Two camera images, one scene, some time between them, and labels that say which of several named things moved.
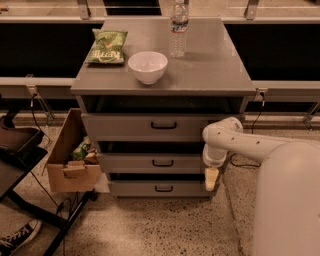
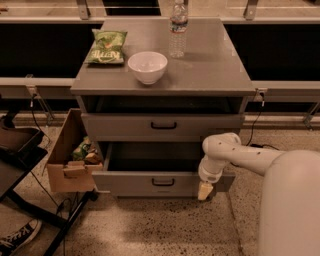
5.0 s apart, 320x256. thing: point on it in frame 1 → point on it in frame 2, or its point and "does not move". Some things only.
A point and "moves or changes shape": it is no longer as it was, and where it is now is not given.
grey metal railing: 282,91 does not move
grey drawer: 150,163 moves or changes shape
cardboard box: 73,162 does not move
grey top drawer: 148,127 does not move
